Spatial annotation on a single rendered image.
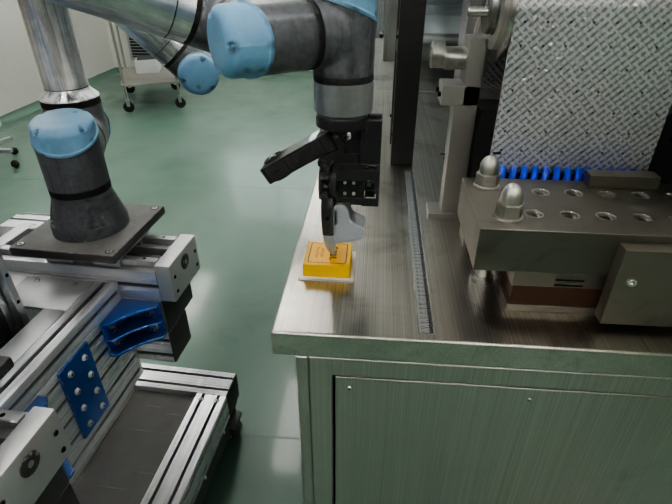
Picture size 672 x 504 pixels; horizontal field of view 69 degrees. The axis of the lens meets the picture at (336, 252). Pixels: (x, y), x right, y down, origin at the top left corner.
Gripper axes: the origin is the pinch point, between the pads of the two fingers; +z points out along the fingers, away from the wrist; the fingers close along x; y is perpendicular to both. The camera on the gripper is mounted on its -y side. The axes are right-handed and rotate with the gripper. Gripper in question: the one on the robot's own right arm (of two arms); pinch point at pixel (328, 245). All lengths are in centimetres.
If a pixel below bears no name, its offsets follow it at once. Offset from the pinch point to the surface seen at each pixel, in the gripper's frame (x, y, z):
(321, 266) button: -3.4, -0.7, 1.5
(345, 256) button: -0.8, 2.6, 1.2
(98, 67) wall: 526, -332, 80
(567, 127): 9.8, 34.2, -16.0
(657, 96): 10, 45, -21
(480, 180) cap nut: 2.1, 21.3, -10.5
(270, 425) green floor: 40, -24, 94
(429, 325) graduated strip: -13.0, 14.5, 3.6
